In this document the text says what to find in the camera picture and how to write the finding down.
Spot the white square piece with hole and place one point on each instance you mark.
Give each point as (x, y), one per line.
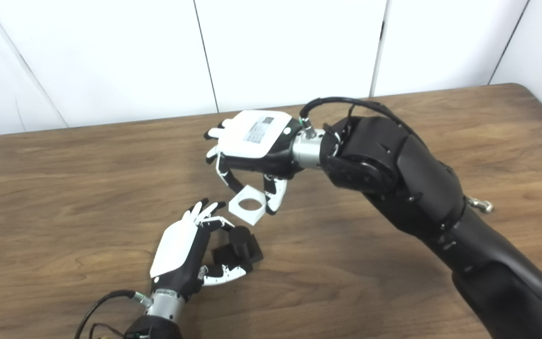
(236, 210)

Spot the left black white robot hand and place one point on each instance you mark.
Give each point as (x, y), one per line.
(177, 247)

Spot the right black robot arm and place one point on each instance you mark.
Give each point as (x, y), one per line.
(417, 188)

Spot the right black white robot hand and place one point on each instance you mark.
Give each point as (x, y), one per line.
(254, 136)

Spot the black peg with square base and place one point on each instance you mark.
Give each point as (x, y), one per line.
(243, 240)

